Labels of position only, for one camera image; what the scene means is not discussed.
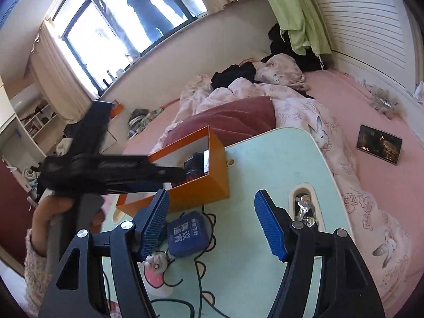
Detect grey green clothes pile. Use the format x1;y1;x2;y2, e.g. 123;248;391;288
127;108;165;137

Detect small white pink toy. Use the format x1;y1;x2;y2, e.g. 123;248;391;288
145;252;170;274

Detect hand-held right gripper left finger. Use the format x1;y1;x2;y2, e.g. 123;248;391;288
38;189;171;318

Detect white bookshelf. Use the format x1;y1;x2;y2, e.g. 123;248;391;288
0;83;64;160

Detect maroon pillow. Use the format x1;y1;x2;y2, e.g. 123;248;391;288
163;95;277;147

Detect black clothes pile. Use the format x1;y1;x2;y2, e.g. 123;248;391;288
261;23;329;73

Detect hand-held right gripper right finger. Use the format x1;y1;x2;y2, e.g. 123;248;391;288
254;189;386;318

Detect black pouch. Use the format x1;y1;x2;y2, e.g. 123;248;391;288
183;149;210;177

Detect white slatted headboard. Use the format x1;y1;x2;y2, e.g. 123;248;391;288
300;0;424;107

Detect pink bed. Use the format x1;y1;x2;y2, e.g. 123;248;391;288
122;69;424;300

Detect pink floral quilt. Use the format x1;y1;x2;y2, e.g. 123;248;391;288
151;53;412;302

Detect dark hanging trousers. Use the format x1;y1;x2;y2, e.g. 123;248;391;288
125;0;188;41

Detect light green cartoon desktop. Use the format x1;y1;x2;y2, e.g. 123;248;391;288
99;126;356;318

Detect blue square pouch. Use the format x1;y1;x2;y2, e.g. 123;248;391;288
166;211;208;258

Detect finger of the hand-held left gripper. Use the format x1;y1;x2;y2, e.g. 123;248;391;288
149;162;187;187
106;177;173;195

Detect orange cardboard box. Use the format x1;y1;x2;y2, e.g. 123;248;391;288
116;125;230;218

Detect black garment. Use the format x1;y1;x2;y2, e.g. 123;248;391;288
211;63;258;91

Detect feathery hair clip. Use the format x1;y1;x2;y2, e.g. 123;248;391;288
356;79;404;120

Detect green hanging cloth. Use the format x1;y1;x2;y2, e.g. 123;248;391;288
254;0;332;58

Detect white bedside cabinet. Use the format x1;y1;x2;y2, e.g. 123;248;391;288
96;113;126;154

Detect dark picture card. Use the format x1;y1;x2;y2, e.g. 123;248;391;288
356;125;404;165

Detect silver metal trinket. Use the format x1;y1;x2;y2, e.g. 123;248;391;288
294;193;316;230

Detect person's left hand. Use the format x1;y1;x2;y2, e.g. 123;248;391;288
31;195;106;256

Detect window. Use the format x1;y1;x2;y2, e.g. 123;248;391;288
53;0;210;98

